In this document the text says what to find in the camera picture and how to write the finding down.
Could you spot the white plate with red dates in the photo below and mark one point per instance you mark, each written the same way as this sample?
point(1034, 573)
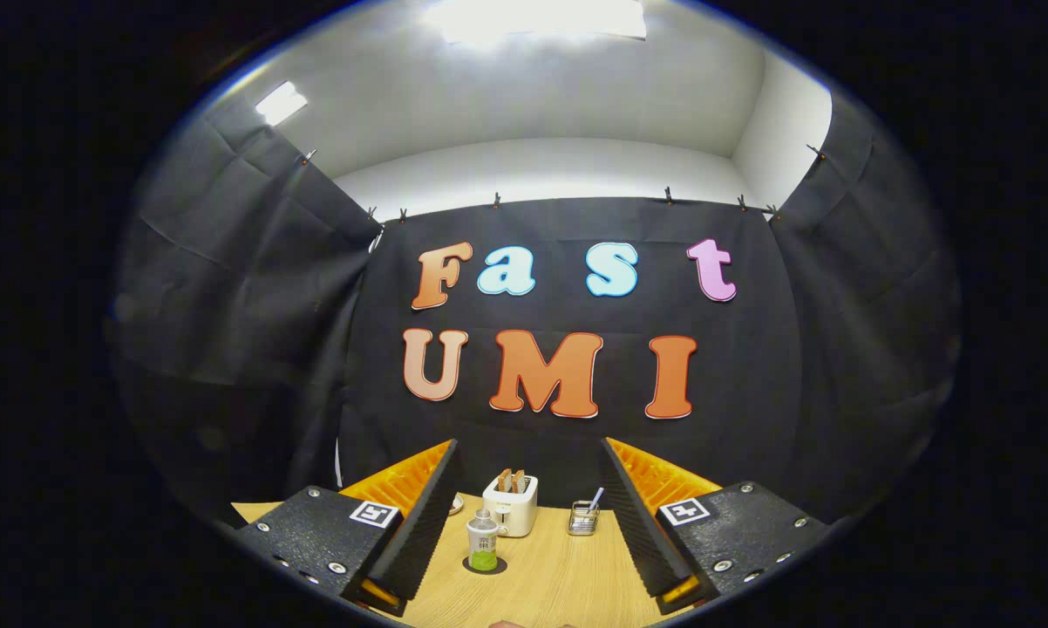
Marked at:
point(457, 504)

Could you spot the large ceiling light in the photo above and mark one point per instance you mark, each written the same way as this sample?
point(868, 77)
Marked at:
point(533, 19)

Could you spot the clear juice bottle white label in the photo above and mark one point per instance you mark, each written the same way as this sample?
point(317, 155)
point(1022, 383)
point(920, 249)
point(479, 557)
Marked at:
point(483, 545)

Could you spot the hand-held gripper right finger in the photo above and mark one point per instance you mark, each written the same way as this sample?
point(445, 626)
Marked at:
point(642, 523)

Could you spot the black backdrop cloth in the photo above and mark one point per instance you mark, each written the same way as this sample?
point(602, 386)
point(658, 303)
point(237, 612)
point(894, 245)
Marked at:
point(751, 392)

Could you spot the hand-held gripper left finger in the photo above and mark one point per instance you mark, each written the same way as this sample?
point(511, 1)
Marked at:
point(419, 523)

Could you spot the cream toaster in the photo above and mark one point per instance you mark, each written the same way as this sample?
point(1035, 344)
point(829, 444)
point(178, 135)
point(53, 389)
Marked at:
point(517, 515)

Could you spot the purple straw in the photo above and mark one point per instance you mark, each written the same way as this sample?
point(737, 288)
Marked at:
point(595, 499)

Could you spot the toast slice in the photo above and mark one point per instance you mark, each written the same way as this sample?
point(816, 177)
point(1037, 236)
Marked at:
point(519, 481)
point(504, 481)

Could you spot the wooden table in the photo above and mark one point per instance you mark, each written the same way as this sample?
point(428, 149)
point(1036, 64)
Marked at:
point(559, 576)

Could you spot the dark brown round coaster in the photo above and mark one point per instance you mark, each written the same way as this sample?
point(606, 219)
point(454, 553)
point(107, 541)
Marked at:
point(501, 565)

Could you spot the small ceiling light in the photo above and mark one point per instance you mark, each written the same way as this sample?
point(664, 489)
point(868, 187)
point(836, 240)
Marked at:
point(282, 103)

